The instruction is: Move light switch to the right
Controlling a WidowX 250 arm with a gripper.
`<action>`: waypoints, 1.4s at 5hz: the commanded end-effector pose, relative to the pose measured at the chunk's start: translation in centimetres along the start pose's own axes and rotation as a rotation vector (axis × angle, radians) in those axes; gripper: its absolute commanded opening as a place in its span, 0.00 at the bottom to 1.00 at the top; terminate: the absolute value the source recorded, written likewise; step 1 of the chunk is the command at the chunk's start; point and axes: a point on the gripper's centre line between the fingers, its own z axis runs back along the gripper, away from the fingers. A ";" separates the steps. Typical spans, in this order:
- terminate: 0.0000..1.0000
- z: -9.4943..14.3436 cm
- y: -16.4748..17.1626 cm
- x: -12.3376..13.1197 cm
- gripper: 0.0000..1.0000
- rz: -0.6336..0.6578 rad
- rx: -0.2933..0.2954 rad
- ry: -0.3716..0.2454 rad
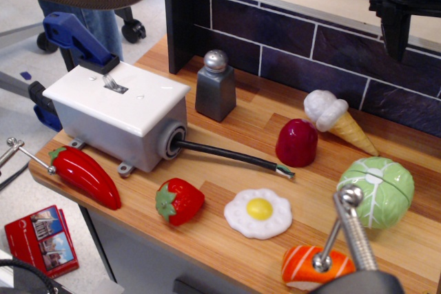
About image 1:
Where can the clear light switch toggle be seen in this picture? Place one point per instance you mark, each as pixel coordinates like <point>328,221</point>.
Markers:
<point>111,84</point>

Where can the grey salt shaker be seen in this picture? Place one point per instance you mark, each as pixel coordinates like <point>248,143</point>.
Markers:
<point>216,86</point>

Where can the white light switch box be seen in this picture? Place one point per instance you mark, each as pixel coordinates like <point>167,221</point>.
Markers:
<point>136,127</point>

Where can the green toy cabbage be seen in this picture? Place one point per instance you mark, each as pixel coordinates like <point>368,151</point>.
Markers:
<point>388,190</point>

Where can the toy ice cream cone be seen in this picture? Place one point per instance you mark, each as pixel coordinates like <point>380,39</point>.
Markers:
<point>330,114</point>

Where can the office chair wheel base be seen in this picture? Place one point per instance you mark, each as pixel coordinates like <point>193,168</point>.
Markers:
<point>132,30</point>

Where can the red toy strawberry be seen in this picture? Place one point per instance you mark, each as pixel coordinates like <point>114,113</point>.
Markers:
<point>178,201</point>

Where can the toy fried egg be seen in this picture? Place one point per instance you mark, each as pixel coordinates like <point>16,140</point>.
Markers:
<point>258,214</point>

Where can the dark red toy beet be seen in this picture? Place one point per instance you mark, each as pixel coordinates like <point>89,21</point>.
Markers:
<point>297,143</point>

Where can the grey cabinet with handle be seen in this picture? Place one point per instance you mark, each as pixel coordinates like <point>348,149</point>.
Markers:
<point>141,266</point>

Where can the red booklet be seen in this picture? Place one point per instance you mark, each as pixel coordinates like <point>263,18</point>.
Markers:
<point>43,240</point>

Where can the red toy chili pepper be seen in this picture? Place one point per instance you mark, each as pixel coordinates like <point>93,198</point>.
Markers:
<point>83,172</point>

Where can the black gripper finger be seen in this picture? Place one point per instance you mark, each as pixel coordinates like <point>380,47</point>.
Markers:
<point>395,30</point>

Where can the orange toy salmon sushi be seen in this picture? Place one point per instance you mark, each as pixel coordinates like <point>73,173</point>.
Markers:
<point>297,268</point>

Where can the dark tile backsplash shelf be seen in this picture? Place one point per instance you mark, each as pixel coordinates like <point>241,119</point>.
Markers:
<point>307,53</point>

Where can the blue bar clamp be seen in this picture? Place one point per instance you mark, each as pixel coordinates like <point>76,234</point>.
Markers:
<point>68,33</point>

